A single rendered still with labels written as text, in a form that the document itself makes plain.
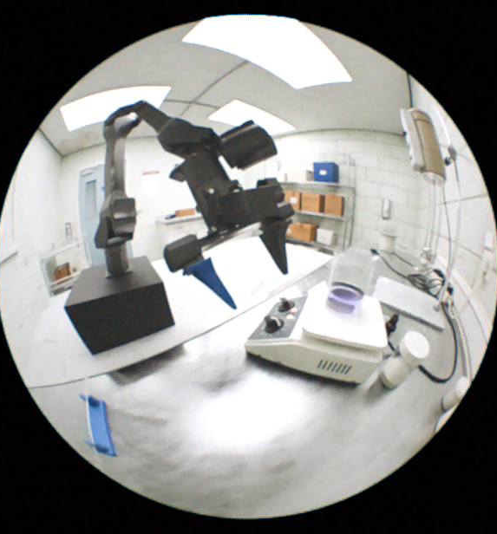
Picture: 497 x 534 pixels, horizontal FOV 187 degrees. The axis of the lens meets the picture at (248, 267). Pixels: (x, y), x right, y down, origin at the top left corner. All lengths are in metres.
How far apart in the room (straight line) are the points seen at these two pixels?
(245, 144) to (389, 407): 0.41
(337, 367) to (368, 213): 2.44
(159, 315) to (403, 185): 2.69
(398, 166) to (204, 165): 2.59
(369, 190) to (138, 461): 2.77
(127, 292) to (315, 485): 0.38
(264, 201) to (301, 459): 0.29
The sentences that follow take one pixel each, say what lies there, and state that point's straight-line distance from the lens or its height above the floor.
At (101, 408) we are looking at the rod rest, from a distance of 0.29.
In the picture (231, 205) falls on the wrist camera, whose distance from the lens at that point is 0.16.
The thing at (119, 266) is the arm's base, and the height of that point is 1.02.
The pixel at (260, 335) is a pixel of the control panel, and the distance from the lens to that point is 0.25.
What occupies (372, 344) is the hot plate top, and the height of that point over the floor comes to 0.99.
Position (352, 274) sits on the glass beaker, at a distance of 0.21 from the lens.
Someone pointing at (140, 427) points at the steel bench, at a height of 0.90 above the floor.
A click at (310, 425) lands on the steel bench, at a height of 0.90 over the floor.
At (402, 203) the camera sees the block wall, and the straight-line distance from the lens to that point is 2.59.
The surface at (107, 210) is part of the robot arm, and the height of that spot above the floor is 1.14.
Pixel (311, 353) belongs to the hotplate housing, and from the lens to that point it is 0.22.
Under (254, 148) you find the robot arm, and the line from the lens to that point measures 0.22.
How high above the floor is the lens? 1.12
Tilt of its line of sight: 23 degrees down
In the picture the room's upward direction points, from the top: straight up
